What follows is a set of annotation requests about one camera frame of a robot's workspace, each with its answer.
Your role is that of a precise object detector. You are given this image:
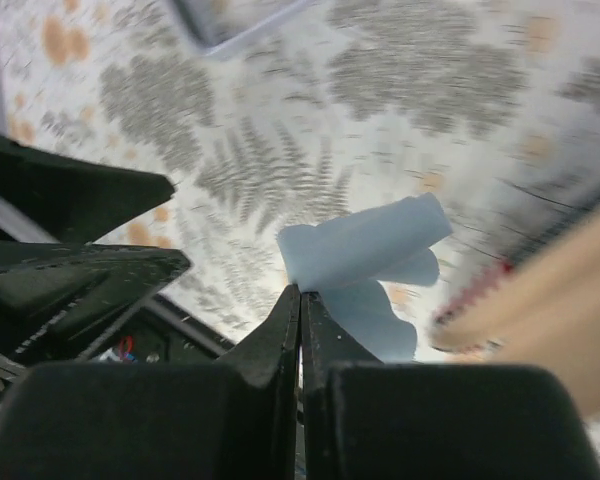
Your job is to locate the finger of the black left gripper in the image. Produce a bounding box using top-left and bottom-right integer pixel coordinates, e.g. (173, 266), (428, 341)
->
(0, 135), (175, 243)
(0, 241), (191, 360)

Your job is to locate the floral pattern table mat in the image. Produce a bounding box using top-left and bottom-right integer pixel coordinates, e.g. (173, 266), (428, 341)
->
(0, 1), (600, 341)

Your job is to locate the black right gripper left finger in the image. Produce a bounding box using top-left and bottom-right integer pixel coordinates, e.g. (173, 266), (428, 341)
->
(0, 286), (300, 479)

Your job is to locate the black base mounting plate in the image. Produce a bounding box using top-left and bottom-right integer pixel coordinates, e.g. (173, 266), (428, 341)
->
(89, 295), (234, 364)

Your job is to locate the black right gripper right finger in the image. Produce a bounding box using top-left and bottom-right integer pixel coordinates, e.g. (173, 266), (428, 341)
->
(300, 294), (600, 479)

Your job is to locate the light blue cleaning cloth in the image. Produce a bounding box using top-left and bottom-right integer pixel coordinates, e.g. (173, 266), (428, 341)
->
(277, 193), (452, 363)

